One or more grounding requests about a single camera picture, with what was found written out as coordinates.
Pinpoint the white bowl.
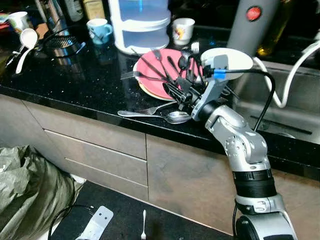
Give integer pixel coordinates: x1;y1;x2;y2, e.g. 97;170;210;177
200;47;254;81

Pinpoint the black spoon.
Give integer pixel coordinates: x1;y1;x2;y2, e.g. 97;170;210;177
177;55;190;71

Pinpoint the cream plate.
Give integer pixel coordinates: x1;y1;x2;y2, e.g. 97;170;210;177
136;80;172;101

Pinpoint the steel spoon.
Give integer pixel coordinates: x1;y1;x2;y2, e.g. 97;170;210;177
117;110;193;125

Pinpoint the steel fork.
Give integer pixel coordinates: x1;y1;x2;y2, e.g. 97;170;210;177
141;210;148;240
120;70;168;84
132;101;179;116

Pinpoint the pink plate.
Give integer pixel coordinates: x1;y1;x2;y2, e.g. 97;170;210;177
132;48;203;100

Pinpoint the black fork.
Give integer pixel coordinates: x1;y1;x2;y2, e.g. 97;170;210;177
150;48;175;85

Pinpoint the white mug with print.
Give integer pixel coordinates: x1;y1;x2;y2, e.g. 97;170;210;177
172;18;196;46

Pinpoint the translucent stacked plastic container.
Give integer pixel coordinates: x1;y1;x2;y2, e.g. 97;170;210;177
108;0;172;55

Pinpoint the grey canister with red button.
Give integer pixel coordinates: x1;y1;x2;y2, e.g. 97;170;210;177
227;0;281;58

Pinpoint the brown cabinet door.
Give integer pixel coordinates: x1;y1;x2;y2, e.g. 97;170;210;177
145;134;320;237

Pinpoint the brown drawer front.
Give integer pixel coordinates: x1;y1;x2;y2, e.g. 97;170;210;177
44;129;149;201
22;100;148;160

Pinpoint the blue mug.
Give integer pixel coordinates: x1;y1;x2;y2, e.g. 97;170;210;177
86;19;114;45

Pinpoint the stainless steel sink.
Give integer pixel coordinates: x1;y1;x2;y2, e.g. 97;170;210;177
232;61;320;146

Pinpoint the olive oil bottle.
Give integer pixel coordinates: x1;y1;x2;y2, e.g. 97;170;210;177
257;0;294;57

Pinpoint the yellow jar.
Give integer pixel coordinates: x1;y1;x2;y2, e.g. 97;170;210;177
82;0;106;21

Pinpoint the steel mesh strainer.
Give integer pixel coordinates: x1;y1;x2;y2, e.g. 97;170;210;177
42;34;86;59

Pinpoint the clear glass bottle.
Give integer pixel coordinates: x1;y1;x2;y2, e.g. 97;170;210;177
47;0;69;32

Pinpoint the white ladle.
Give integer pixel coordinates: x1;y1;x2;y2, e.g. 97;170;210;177
15;28;39;75

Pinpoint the small white mug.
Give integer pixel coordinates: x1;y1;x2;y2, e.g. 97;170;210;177
7;11;31;35

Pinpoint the crumpled grey-green plastic bag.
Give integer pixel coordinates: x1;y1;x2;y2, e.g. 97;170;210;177
0;145;84;240

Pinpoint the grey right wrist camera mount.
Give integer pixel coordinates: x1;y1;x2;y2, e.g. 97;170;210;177
199;54;231;114

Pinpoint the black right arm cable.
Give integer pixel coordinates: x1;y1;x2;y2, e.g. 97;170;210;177
212;67;277;134

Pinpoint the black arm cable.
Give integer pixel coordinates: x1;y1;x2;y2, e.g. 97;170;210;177
47;202;96;240
212;67;277;134

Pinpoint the white faucet hose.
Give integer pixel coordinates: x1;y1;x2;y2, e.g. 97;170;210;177
252;42;320;109

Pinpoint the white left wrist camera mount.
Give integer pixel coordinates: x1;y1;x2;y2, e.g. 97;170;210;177
79;205;115;240

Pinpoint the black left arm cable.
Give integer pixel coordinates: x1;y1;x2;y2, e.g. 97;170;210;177
47;202;96;240

